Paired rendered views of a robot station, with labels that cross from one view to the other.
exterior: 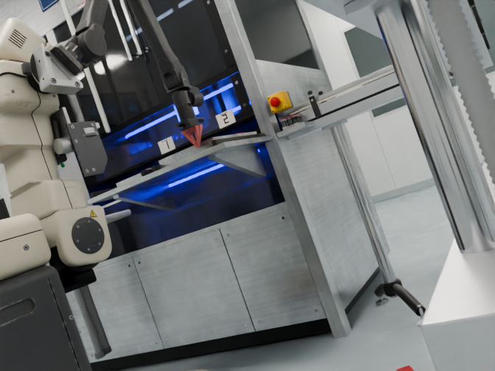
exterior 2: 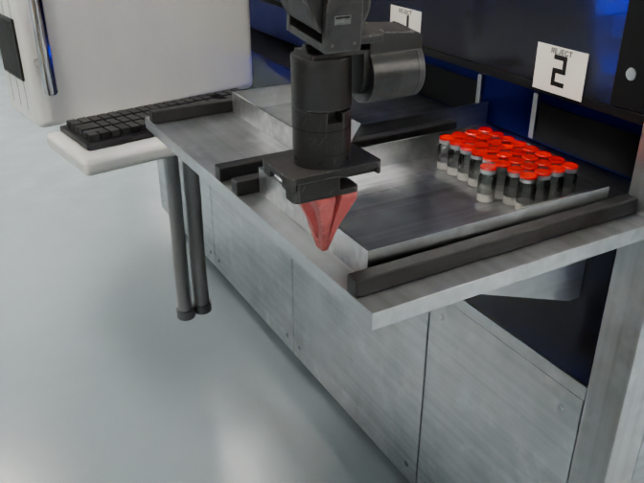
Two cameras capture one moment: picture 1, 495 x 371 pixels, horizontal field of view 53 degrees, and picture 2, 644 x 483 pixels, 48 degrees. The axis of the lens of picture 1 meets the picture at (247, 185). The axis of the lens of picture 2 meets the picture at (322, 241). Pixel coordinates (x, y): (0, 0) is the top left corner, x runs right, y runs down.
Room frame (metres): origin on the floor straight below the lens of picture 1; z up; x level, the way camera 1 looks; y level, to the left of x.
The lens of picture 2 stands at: (1.19, -0.23, 1.25)
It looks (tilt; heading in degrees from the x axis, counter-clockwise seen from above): 27 degrees down; 32
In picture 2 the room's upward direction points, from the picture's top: straight up
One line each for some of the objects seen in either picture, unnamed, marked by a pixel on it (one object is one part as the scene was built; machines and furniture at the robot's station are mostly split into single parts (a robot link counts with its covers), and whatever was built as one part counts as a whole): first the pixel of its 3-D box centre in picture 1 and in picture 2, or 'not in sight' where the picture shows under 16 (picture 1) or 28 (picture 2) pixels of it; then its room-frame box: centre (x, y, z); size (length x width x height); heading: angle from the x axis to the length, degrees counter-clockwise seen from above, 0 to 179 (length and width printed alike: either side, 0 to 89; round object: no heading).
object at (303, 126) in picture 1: (297, 129); not in sight; (2.08, -0.27, 0.87); 0.14 x 0.13 x 0.02; 151
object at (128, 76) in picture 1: (104, 64); not in sight; (2.41, 0.45, 1.50); 0.47 x 0.01 x 0.59; 61
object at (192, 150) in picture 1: (211, 149); (427, 189); (1.97, 0.09, 0.90); 0.34 x 0.26 x 0.04; 151
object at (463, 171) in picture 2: not in sight; (483, 171); (2.04, 0.05, 0.90); 0.18 x 0.02 x 0.05; 60
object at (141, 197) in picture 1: (146, 202); not in sight; (2.20, 0.44, 0.79); 0.34 x 0.03 x 0.13; 151
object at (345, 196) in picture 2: (191, 135); (310, 210); (1.75, 0.12, 0.94); 0.07 x 0.07 x 0.09; 61
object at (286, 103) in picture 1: (280, 101); not in sight; (2.05, -0.24, 0.99); 0.08 x 0.07 x 0.07; 151
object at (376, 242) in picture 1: (364, 209); not in sight; (2.10, -0.43, 0.46); 0.09 x 0.09 x 0.77; 61
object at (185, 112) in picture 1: (187, 116); (321, 141); (1.76, 0.12, 1.02); 0.10 x 0.07 x 0.07; 151
